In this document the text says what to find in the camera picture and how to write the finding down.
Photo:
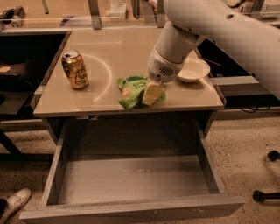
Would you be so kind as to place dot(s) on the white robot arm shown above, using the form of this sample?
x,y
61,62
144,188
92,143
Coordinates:
x,y
252,44

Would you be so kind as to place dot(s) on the black chair caster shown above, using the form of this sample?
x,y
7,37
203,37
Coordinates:
x,y
273,155
260,197

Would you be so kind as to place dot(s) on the white bowl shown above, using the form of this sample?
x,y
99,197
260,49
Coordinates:
x,y
193,70

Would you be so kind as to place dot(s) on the black chair caster upper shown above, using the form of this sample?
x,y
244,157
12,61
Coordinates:
x,y
273,155

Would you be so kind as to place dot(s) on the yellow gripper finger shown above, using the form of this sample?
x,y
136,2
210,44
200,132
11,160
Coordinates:
x,y
153,91

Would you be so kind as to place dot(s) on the gold soda can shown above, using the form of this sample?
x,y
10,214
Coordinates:
x,y
74,68

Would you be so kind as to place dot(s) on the white small box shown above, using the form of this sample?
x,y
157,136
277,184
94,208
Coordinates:
x,y
118,10

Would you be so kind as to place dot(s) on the black chair caster lower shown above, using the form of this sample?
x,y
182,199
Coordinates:
x,y
260,197

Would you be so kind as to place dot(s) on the white shoe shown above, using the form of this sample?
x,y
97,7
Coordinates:
x,y
14,203

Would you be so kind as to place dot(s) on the green rice chip bag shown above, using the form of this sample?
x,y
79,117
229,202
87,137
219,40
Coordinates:
x,y
132,88

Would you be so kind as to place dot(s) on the open grey top drawer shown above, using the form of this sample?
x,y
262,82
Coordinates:
x,y
105,173

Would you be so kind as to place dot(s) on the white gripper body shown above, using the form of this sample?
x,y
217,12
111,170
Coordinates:
x,y
162,69

